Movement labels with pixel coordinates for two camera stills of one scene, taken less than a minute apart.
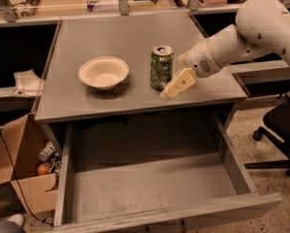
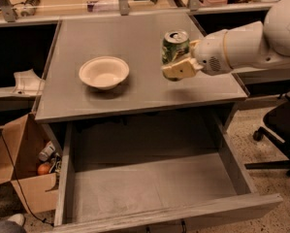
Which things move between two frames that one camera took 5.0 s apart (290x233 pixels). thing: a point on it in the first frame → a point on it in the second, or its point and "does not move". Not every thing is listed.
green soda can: x=161 y=66 → x=176 y=45
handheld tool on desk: x=30 y=6 does not move
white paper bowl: x=104 y=73 does not move
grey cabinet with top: x=101 y=66 does not move
